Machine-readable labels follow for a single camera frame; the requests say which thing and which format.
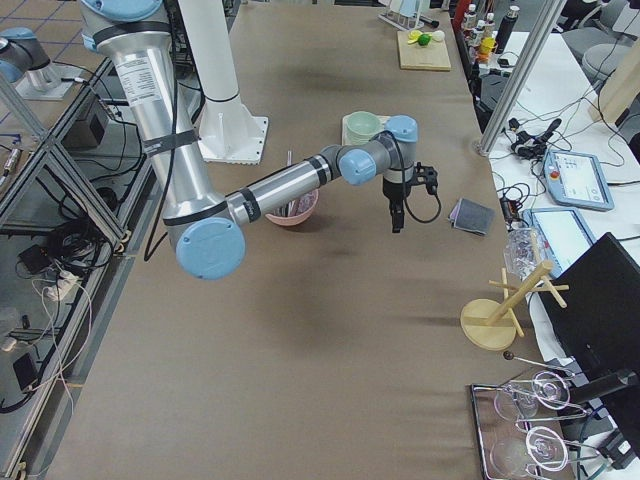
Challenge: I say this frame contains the green bowl carried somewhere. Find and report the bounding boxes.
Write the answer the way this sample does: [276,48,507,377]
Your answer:
[346,111,382,137]

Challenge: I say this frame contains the grey cloth stack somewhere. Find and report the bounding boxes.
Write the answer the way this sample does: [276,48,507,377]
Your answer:
[448,198,495,236]

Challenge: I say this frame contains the green bowl on tray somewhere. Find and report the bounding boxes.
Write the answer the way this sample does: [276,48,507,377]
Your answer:
[345,131,372,146]

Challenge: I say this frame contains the beige serving tray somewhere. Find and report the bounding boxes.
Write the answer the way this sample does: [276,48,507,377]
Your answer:
[341,115,390,146]

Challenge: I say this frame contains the pink bowl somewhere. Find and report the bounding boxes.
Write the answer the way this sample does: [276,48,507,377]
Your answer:
[266,190,319,227]

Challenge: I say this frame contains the metal scoop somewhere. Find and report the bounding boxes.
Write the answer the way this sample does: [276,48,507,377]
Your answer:
[278,178,300,217]

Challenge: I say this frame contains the clear plastic cup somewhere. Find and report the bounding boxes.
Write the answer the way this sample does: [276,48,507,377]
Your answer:
[504,228,543,279]

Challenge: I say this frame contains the wooden mug tree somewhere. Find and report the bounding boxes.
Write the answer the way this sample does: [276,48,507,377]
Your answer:
[460,233,569,351]

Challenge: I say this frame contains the bamboo cutting board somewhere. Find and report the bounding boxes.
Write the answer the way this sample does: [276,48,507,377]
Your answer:
[397,30,451,71]

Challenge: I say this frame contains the blue teach pendant near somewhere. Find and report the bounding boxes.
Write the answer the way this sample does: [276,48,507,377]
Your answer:
[522,207,596,278]

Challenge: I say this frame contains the blue teach pendant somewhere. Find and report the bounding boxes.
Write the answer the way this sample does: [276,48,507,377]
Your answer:
[543,150,615,211]
[522,207,596,278]

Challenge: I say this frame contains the green lime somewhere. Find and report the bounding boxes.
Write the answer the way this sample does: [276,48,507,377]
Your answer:
[417,34,432,46]

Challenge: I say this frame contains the blue teach pendant far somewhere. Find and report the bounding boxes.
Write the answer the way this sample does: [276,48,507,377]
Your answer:
[543,150,615,211]

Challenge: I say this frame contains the white garlic bulb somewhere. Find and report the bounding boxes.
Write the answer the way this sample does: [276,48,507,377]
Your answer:
[432,30,445,42]

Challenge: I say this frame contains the black monitor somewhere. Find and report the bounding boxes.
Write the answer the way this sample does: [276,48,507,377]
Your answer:
[540,233,639,452]

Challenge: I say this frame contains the wine glass rack tray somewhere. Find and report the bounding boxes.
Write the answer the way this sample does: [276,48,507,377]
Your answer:
[469,370,601,479]

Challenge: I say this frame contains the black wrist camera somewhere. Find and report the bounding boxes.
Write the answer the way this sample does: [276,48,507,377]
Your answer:
[411,162,438,196]

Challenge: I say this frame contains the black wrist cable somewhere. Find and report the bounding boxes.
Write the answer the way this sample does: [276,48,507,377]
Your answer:
[389,134,443,224]

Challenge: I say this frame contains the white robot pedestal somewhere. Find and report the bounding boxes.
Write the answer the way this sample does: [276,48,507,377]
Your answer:
[179,0,269,165]

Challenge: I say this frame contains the aluminium frame post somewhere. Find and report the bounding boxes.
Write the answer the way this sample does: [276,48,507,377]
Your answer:
[476,0,566,157]

